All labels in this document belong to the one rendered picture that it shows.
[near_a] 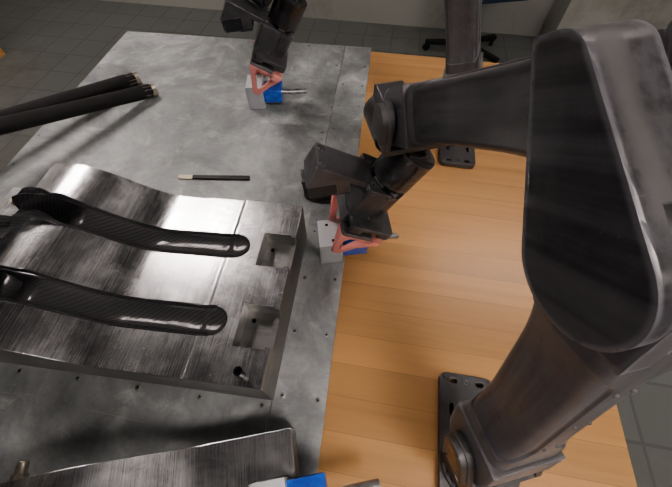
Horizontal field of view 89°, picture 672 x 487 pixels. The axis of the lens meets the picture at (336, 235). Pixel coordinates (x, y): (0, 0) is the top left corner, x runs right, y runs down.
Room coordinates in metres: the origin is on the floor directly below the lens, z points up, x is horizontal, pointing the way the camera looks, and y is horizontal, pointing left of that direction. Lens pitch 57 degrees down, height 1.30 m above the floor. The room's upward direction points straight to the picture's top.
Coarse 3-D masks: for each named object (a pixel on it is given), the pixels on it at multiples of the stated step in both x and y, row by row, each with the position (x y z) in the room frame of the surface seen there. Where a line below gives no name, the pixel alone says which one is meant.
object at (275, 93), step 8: (248, 80) 0.69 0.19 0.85; (264, 80) 0.71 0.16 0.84; (248, 88) 0.67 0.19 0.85; (272, 88) 0.68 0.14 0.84; (280, 88) 0.68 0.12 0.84; (296, 88) 0.70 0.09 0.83; (304, 88) 0.70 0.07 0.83; (248, 96) 0.67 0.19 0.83; (256, 96) 0.67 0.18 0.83; (264, 96) 0.67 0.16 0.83; (272, 96) 0.67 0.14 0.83; (280, 96) 0.67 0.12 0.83; (256, 104) 0.67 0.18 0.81; (264, 104) 0.67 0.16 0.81
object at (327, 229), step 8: (320, 224) 0.31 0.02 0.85; (328, 224) 0.31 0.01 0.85; (336, 224) 0.31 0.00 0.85; (320, 232) 0.29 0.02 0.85; (328, 232) 0.29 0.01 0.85; (320, 240) 0.28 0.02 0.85; (328, 240) 0.28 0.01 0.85; (352, 240) 0.28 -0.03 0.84; (320, 248) 0.26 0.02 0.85; (328, 248) 0.27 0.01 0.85; (360, 248) 0.27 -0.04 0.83; (320, 256) 0.27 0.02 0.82; (328, 256) 0.27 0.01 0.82; (336, 256) 0.27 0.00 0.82
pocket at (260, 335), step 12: (252, 312) 0.16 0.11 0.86; (264, 312) 0.16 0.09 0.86; (276, 312) 0.15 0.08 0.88; (240, 324) 0.14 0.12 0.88; (252, 324) 0.14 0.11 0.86; (264, 324) 0.14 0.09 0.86; (276, 324) 0.14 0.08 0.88; (240, 336) 0.12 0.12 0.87; (252, 336) 0.13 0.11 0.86; (264, 336) 0.13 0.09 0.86; (264, 348) 0.11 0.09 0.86
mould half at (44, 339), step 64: (64, 192) 0.31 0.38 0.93; (128, 192) 0.33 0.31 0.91; (0, 256) 0.20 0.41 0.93; (64, 256) 0.21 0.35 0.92; (128, 256) 0.23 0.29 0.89; (192, 256) 0.23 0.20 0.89; (256, 256) 0.23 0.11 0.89; (0, 320) 0.13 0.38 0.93; (64, 320) 0.13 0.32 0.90; (192, 384) 0.07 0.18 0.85; (256, 384) 0.07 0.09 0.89
